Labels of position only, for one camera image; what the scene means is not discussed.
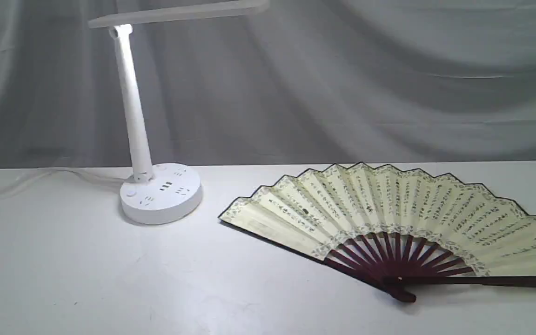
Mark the cream paper folding fan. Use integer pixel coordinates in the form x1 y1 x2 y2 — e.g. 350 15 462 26
219 162 536 303

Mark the white desk lamp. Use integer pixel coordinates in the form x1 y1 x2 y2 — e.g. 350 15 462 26
88 0 269 225

